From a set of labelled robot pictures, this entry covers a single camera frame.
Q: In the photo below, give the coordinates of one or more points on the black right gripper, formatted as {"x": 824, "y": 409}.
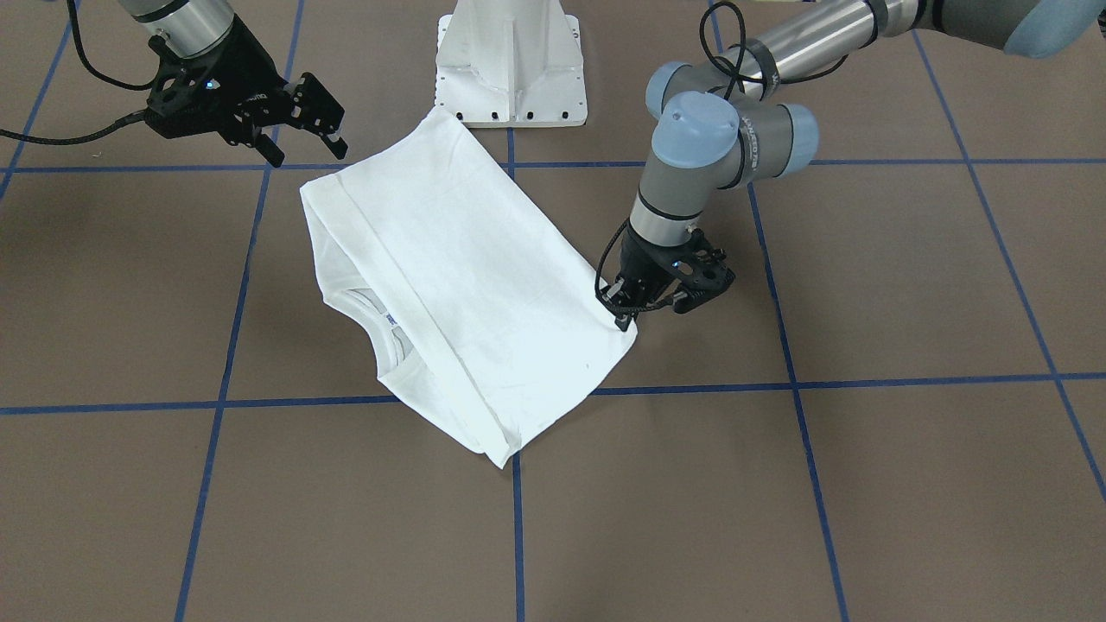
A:
{"x": 248, "y": 76}

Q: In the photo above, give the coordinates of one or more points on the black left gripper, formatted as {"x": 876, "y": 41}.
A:
{"x": 637, "y": 259}

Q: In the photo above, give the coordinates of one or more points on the white long-sleeve printed shirt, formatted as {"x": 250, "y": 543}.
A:
{"x": 481, "y": 315}

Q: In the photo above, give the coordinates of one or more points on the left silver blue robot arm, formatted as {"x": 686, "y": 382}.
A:
{"x": 717, "y": 127}

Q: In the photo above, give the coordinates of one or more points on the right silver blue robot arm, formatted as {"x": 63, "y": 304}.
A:
{"x": 190, "y": 27}

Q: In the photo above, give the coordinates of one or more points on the white central mounting column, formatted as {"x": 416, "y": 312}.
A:
{"x": 511, "y": 65}

